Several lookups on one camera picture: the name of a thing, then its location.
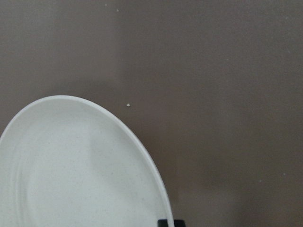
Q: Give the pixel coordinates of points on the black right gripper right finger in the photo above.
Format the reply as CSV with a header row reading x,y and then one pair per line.
x,y
179,223

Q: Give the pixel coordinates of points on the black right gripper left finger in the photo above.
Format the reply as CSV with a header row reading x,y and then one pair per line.
x,y
162,223

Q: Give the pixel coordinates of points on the round white plate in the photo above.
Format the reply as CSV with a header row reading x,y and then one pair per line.
x,y
68,162

